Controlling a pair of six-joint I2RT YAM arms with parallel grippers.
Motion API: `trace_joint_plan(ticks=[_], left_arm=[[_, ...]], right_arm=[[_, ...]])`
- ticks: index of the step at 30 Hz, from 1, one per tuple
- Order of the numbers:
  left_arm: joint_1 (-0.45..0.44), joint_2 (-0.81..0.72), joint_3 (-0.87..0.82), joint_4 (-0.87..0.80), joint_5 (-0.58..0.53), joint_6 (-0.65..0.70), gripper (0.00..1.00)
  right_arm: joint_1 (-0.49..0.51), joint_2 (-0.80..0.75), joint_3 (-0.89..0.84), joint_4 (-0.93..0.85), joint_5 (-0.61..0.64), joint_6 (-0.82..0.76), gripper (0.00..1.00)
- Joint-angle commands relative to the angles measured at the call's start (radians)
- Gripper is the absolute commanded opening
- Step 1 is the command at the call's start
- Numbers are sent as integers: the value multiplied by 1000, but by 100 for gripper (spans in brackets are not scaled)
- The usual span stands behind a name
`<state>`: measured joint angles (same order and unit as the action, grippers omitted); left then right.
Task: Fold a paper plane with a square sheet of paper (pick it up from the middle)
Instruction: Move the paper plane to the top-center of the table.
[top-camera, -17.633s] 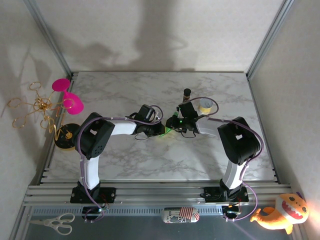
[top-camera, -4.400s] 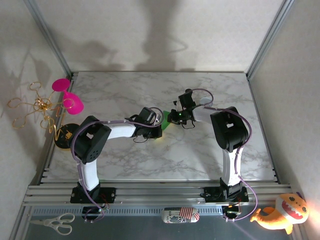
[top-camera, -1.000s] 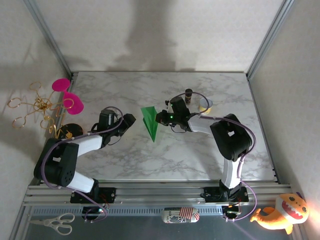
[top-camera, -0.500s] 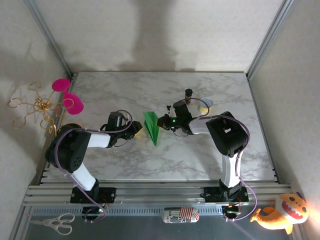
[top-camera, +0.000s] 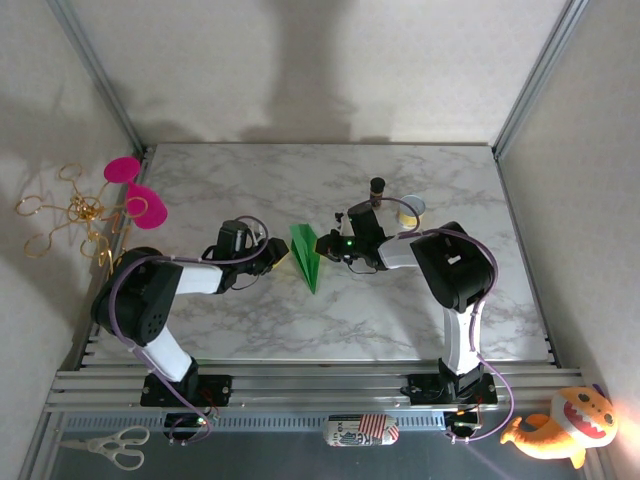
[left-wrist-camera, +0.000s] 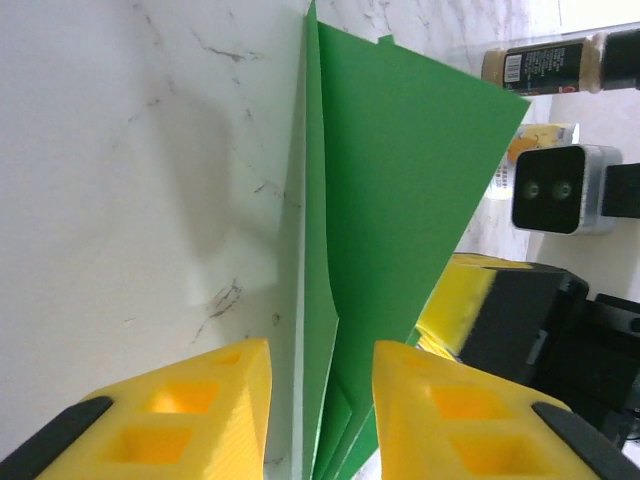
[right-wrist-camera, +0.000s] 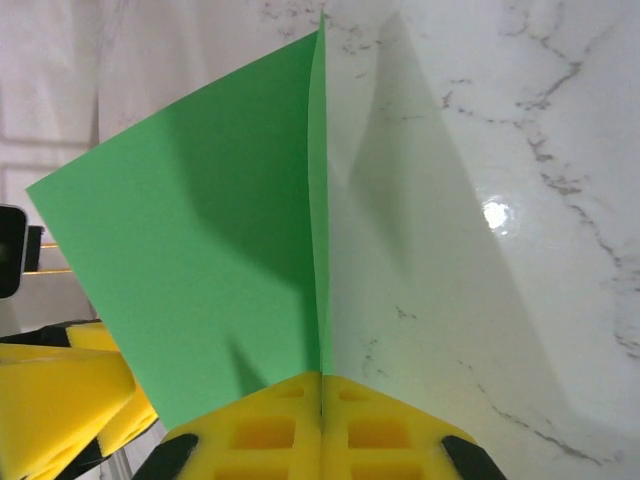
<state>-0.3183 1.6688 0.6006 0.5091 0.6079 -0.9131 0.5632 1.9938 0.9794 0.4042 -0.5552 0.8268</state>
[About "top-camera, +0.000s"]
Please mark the green paper sheet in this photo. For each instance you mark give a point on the green paper sheet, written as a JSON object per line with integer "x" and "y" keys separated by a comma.
{"x": 305, "y": 255}

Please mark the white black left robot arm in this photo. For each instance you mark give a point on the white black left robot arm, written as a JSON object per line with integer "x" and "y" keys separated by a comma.
{"x": 145, "y": 300}

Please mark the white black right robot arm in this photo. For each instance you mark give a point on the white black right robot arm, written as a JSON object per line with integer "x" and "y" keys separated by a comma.
{"x": 460, "y": 270}

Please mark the dark spice jar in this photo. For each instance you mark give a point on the dark spice jar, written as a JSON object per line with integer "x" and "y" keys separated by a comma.
{"x": 377, "y": 190}

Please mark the pink plastic wine glass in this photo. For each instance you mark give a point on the pink plastic wine glass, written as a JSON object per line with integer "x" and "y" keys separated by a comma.
{"x": 145, "y": 212}

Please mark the black controller box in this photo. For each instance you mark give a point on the black controller box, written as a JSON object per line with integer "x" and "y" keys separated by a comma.
{"x": 465, "y": 422}
{"x": 182, "y": 422}

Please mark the patterned cylindrical pouch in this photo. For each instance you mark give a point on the patterned cylindrical pouch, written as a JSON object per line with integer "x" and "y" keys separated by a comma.
{"x": 360, "y": 430}

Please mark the white scissors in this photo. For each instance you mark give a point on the white scissors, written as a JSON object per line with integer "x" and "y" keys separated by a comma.
{"x": 95, "y": 443}

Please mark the orange plush fish toy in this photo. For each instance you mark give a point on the orange plush fish toy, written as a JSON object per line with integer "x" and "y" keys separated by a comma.
{"x": 565, "y": 425}

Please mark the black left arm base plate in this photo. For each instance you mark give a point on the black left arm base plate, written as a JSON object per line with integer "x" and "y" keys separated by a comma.
{"x": 215, "y": 390}

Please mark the aluminium frame rails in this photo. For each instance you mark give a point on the aluminium frame rails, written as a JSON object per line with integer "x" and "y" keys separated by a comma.
{"x": 320, "y": 390}

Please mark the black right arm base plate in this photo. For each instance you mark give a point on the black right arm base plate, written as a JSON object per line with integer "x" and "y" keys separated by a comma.
{"x": 425, "y": 390}

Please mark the aluminium table side rail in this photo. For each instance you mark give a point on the aluminium table side rail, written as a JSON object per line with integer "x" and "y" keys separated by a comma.
{"x": 547, "y": 345}
{"x": 92, "y": 350}

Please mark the aluminium corner post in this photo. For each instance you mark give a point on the aluminium corner post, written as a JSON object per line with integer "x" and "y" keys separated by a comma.
{"x": 96, "y": 70}
{"x": 542, "y": 70}

